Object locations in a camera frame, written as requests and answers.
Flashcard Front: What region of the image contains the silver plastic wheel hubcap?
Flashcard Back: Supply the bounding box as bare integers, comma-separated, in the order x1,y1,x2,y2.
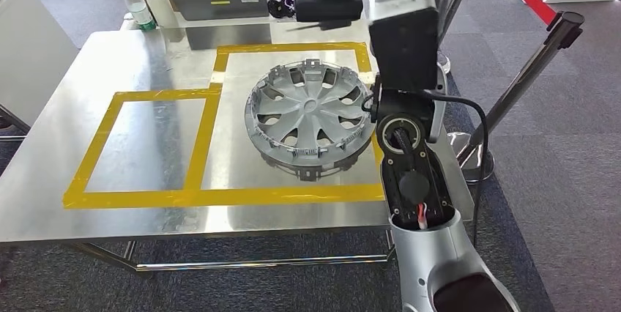
244,59,379,175

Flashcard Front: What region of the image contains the stainless steel workbench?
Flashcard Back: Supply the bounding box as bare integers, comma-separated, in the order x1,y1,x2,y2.
0,18,477,277

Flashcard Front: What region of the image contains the translucent white bottle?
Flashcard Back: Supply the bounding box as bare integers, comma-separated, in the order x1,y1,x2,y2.
141,0,179,29

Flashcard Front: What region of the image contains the clear bottle with green cap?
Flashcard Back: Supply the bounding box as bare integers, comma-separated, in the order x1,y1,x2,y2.
119,0,157,31

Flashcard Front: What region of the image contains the white cabinet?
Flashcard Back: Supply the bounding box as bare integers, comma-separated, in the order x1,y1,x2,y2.
0,0,80,129

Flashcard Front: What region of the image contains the chrome stanchion post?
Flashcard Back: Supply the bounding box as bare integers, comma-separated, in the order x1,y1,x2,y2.
447,11,586,184
435,0,482,76

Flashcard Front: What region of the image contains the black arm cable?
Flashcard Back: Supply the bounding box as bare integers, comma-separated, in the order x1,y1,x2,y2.
420,90,489,248

